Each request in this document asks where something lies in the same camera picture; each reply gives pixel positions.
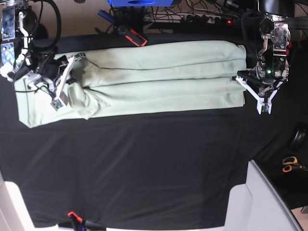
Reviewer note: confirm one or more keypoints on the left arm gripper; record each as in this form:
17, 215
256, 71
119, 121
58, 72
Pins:
266, 80

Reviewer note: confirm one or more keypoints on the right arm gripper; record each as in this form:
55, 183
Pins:
33, 71

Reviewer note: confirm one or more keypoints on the light green T-shirt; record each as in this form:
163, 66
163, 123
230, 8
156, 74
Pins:
181, 76

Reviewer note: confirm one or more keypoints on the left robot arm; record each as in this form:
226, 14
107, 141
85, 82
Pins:
274, 31

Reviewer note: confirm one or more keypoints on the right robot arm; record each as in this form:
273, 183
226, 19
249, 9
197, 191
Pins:
19, 26

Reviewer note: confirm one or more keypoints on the blue cylindrical marker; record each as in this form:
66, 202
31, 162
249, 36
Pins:
107, 16

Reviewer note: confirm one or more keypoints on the red and black clamp tool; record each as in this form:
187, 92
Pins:
131, 35

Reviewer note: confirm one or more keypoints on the blue plastic box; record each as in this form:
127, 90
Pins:
146, 3

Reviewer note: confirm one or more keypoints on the black table cloth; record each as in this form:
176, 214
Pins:
154, 171

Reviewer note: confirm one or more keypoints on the red and black clamp bottom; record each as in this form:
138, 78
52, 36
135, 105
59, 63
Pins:
79, 224

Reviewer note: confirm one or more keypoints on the orange handled scissors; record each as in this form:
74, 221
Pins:
291, 163

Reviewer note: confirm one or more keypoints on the white table frame right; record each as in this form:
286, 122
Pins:
257, 206

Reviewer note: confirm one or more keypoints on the white table frame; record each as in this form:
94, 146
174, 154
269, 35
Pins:
257, 206
14, 215

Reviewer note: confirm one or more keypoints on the white table frame left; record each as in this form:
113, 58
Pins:
14, 215

